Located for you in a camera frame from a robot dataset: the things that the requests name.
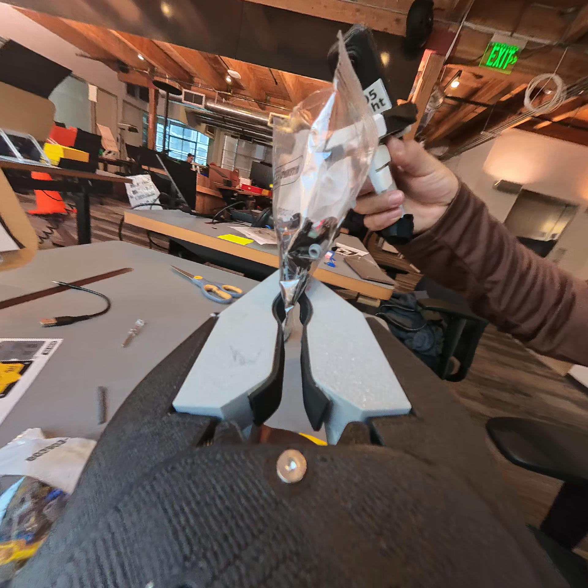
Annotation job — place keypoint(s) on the large window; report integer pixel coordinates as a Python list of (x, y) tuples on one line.
[(181, 138)]

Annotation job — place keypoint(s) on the person's right hand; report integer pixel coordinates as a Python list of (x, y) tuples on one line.
[(427, 188)]

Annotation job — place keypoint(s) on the green exit sign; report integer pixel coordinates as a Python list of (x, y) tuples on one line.
[(498, 57)]

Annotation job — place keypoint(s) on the yellow curved panel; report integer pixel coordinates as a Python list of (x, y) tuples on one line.
[(312, 438)]

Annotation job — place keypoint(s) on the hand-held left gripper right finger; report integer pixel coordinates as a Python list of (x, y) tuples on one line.
[(358, 363)]

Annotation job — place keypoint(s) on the person's right forearm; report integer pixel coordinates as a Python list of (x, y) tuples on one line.
[(505, 275)]

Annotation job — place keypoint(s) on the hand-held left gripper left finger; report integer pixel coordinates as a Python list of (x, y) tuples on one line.
[(229, 363)]

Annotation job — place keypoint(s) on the poster display board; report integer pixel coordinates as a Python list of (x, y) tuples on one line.
[(18, 220)]

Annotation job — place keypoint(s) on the orange traffic cone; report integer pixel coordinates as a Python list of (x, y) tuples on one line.
[(46, 200)]

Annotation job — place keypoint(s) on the person's left hand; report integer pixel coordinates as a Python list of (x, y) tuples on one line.
[(271, 434)]

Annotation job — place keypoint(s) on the white printed sheet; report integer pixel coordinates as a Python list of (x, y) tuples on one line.
[(257, 234)]

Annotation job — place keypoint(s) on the background grey table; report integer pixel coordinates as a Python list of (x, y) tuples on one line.
[(193, 225)]

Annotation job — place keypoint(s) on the wooden support post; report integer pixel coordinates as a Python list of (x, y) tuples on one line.
[(427, 92)]

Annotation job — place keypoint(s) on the dark grey axle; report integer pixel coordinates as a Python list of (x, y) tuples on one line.
[(102, 404)]

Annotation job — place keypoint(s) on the plastic bag of black parts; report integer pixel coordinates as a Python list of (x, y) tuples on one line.
[(312, 193)]

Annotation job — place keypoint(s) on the yellow storage bin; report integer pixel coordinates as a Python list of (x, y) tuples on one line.
[(64, 154)]

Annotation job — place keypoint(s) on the long dark workbench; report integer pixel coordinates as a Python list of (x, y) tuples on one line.
[(69, 174)]

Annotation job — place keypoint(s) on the yellow paper sheet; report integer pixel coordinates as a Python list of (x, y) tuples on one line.
[(234, 239)]

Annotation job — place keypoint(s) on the yellow and grey sticker sheet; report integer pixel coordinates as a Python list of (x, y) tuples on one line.
[(18, 372)]

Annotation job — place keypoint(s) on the white printed sign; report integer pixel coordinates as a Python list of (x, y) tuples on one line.
[(142, 190)]

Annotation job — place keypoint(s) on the black mesh office chair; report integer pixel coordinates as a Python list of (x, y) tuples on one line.
[(459, 330)]

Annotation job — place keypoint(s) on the black chair armrest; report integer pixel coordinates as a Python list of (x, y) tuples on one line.
[(542, 450)]

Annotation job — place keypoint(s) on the black floor lamp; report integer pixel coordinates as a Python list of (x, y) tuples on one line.
[(165, 87)]

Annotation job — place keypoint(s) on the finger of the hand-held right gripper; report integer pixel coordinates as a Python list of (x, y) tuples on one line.
[(353, 138)]

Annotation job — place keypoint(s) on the plastic bag of yellow parts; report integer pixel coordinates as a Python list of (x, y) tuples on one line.
[(41, 459)]

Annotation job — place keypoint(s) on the grey desk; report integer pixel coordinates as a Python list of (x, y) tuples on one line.
[(138, 298)]

